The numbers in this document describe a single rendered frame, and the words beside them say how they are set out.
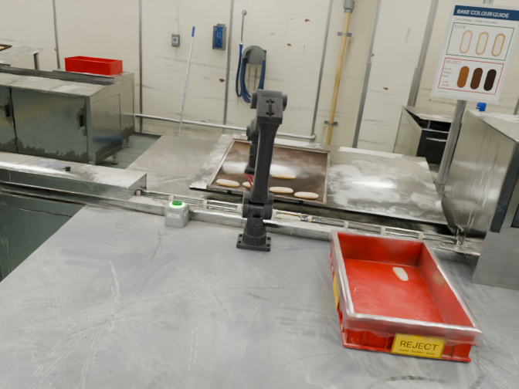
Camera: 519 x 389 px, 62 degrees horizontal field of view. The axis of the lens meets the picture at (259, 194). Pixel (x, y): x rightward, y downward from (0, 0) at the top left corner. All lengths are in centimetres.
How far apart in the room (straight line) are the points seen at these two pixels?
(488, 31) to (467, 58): 15
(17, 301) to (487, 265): 139
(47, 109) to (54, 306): 331
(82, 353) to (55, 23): 541
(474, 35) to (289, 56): 311
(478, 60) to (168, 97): 401
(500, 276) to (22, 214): 180
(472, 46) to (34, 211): 214
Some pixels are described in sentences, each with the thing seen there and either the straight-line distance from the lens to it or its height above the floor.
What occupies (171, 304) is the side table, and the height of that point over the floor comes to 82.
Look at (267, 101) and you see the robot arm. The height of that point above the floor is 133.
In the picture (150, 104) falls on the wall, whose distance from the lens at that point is 579.
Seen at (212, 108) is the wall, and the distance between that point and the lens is 552.
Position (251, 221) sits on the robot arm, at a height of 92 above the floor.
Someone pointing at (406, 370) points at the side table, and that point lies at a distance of 116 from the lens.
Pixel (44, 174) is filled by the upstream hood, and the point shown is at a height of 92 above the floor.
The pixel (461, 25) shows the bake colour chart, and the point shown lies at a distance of 246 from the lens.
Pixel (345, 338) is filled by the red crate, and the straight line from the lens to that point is 117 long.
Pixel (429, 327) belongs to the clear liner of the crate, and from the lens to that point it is 115.
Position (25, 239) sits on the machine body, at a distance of 209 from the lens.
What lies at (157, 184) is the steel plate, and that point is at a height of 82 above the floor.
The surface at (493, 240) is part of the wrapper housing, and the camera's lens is 156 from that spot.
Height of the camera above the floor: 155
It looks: 22 degrees down
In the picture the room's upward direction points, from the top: 6 degrees clockwise
